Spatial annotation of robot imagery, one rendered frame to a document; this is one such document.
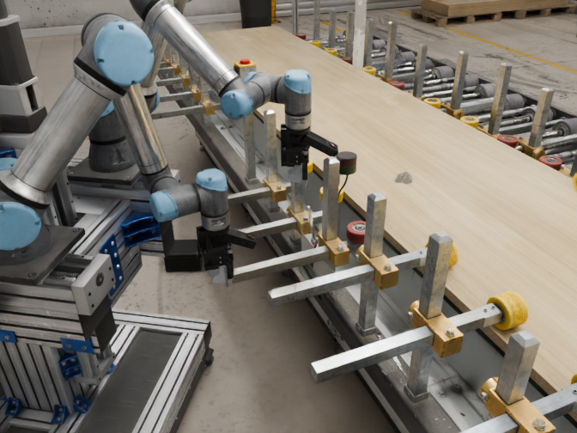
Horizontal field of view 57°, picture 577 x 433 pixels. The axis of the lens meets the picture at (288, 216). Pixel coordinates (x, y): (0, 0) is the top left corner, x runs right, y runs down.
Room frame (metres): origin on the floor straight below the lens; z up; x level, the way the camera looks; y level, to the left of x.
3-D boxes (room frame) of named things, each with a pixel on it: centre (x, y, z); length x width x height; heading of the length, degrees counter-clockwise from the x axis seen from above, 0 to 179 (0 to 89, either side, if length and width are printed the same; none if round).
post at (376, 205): (1.13, -0.22, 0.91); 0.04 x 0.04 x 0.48; 22
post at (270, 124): (1.83, 0.06, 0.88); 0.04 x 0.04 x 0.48; 22
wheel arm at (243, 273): (1.28, -0.03, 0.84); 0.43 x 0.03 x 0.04; 112
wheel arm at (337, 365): (0.84, -0.28, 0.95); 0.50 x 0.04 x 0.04; 112
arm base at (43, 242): (1.08, 0.66, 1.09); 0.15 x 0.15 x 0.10
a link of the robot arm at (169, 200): (1.16, 0.29, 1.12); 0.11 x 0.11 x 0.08; 29
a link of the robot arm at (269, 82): (1.44, 0.07, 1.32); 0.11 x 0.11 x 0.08; 63
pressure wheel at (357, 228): (1.36, -0.22, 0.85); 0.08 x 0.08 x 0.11
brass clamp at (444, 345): (0.88, -0.32, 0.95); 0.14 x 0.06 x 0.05; 22
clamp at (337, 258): (1.34, -0.14, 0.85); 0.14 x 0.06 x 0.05; 22
